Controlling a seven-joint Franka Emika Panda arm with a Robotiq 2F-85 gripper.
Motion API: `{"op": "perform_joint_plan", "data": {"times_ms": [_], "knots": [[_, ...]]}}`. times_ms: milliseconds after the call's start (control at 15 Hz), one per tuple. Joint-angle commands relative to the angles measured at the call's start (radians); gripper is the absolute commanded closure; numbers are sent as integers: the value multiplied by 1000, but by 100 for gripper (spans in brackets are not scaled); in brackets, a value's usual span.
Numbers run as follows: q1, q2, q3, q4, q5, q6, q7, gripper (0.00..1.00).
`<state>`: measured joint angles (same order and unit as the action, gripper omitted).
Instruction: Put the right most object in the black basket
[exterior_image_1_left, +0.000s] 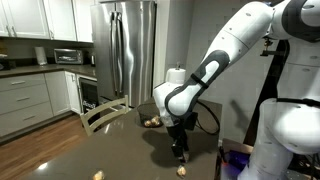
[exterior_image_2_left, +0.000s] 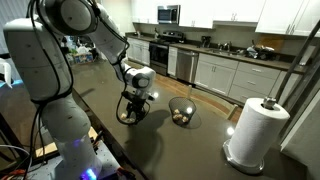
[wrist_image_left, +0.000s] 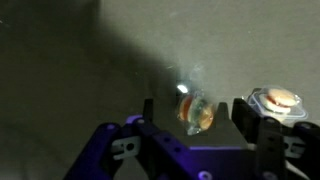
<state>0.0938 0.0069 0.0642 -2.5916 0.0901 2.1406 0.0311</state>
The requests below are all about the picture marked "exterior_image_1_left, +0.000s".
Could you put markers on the white drawer base cabinet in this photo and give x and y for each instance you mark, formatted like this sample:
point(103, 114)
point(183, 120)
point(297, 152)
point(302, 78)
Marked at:
point(23, 103)

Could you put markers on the white wooden chair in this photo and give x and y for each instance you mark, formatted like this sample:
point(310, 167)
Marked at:
point(103, 115)

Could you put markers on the silver toaster oven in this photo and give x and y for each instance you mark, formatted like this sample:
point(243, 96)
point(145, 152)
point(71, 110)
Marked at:
point(68, 56)

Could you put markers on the white upper wall cabinet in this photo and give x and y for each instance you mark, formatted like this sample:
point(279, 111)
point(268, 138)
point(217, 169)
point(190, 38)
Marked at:
point(23, 18)
point(83, 20)
point(60, 20)

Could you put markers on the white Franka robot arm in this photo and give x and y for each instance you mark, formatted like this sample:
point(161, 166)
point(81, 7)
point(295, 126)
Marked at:
point(286, 116)

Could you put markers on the black undercounter wine cooler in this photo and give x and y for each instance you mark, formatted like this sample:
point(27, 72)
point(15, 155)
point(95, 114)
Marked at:
point(89, 95)

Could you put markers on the small dark kettle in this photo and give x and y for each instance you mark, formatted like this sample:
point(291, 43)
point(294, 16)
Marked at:
point(93, 60)

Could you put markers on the silver paper towel holder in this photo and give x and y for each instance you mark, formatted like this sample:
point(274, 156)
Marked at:
point(178, 65)

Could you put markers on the white single-door base cabinet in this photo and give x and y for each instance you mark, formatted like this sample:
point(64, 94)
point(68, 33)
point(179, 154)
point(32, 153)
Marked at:
point(58, 93)

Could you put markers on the stainless steel refrigerator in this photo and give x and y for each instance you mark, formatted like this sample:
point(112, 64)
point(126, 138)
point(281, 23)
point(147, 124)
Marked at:
point(126, 50)

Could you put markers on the black tripod stand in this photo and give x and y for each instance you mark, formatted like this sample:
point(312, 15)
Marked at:
point(266, 93)

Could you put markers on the small tan round object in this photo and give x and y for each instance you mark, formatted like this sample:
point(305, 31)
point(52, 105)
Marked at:
point(98, 175)
point(147, 123)
point(155, 120)
point(181, 171)

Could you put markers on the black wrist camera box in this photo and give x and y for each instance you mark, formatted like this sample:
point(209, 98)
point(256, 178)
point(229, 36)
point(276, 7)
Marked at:
point(191, 121)

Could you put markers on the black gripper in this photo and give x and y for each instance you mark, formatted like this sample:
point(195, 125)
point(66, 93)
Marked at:
point(176, 135)

